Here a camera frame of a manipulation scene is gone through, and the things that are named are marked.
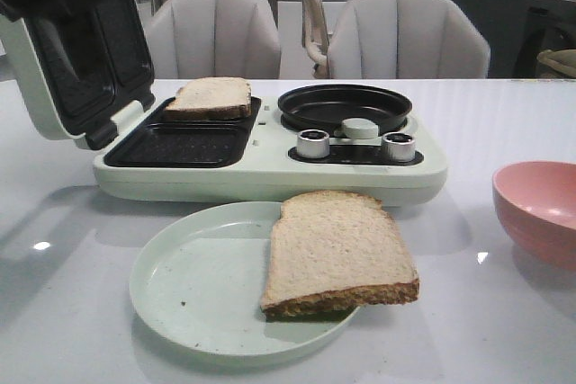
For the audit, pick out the grey upholstered chair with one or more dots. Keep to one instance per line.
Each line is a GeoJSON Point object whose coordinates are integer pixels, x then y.
{"type": "Point", "coordinates": [406, 39]}
{"type": "Point", "coordinates": [200, 38]}

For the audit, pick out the left silver control knob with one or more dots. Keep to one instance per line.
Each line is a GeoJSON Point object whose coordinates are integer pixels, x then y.
{"type": "Point", "coordinates": [312, 144]}

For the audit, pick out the breakfast maker hinged lid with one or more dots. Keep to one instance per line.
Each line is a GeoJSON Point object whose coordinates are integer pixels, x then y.
{"type": "Point", "coordinates": [79, 75]}

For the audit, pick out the silver control knob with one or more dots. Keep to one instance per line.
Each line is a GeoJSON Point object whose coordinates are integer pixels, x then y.
{"type": "Point", "coordinates": [312, 144]}
{"type": "Point", "coordinates": [398, 147]}

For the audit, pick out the pink plastic bowl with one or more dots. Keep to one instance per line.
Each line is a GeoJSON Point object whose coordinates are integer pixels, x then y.
{"type": "Point", "coordinates": [535, 204]}

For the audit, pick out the mint green round plate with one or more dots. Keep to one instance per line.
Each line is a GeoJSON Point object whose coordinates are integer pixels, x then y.
{"type": "Point", "coordinates": [198, 283]}

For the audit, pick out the right grey upholstered chair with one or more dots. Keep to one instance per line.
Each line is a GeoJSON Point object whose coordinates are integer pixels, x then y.
{"type": "Point", "coordinates": [406, 39]}

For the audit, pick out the white bread slice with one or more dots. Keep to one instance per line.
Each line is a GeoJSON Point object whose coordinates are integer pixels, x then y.
{"type": "Point", "coordinates": [333, 251]}
{"type": "Point", "coordinates": [211, 98]}

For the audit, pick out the mint green breakfast maker base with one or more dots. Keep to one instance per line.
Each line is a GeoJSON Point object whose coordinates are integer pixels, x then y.
{"type": "Point", "coordinates": [256, 160]}

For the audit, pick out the left grey upholstered chair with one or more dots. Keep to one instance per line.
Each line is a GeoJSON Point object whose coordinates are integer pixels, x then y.
{"type": "Point", "coordinates": [200, 38]}

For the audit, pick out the right silver control knob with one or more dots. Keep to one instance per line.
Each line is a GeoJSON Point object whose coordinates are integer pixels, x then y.
{"type": "Point", "coordinates": [398, 147]}

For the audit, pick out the beige plastic chair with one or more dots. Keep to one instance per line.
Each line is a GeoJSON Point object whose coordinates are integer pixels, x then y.
{"type": "Point", "coordinates": [315, 36]}

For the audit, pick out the round black frying pan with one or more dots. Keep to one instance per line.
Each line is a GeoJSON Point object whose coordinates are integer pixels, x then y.
{"type": "Point", "coordinates": [326, 106]}

